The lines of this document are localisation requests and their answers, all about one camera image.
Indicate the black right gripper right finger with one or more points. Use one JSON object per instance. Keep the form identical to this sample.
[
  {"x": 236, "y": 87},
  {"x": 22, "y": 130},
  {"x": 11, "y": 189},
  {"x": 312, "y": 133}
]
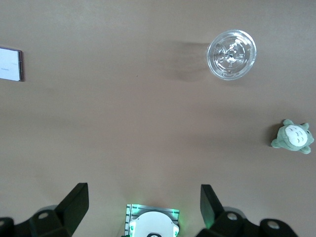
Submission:
[{"x": 222, "y": 224}]

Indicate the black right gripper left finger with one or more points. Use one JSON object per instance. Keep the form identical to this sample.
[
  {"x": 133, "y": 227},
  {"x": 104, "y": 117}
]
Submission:
[{"x": 61, "y": 217}]

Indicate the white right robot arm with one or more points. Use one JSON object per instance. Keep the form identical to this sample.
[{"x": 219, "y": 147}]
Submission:
[{"x": 153, "y": 222}]

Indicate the brown table cover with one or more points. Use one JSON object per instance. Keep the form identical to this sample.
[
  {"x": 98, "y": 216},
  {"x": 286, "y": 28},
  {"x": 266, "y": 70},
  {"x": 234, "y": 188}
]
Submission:
[{"x": 123, "y": 123}]

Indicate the grey plush toy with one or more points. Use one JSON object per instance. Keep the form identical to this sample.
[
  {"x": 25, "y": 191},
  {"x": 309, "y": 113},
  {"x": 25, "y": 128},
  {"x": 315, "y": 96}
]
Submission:
[{"x": 293, "y": 137}]

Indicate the clear plastic cup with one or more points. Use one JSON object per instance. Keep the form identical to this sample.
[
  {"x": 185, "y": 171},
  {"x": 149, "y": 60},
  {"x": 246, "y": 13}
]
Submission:
[{"x": 231, "y": 54}]

